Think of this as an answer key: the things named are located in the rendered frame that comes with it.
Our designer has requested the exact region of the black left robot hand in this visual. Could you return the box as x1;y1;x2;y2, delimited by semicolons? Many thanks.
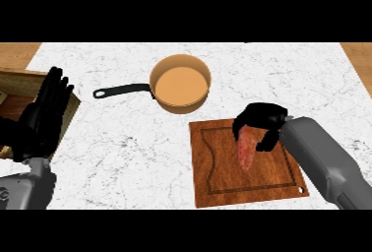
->
0;66;75;163

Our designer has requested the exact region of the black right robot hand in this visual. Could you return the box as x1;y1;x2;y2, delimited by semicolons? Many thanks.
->
232;101;289;153

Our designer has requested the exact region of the reddish sweet potato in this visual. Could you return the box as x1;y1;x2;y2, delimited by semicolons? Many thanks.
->
235;124;260;173

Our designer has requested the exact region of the brown wooden cutting board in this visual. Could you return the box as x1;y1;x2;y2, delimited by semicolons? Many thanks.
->
187;118;311;209

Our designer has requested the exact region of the orange pot with black handle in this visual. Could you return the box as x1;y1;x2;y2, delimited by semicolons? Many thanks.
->
91;53;212;115

